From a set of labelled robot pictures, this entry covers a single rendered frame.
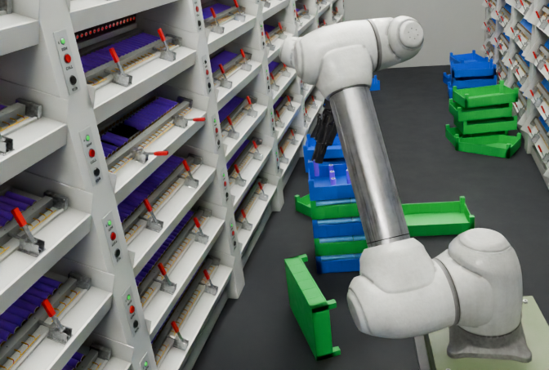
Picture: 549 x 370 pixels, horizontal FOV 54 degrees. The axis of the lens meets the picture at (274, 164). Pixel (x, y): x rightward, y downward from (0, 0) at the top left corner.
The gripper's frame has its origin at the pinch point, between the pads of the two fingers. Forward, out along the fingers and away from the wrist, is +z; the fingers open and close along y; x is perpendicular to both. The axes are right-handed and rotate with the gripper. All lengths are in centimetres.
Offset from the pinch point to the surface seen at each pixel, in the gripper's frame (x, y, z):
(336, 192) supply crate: -7.9, -6.7, 11.9
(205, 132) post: 44.0, 3.6, 1.1
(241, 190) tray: 16.0, 20.3, 23.8
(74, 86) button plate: 96, -47, -12
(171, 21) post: 63, 7, -30
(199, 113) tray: 48.8, 0.5, -5.0
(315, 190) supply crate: -1.4, -2.8, 13.5
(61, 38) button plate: 100, -47, -20
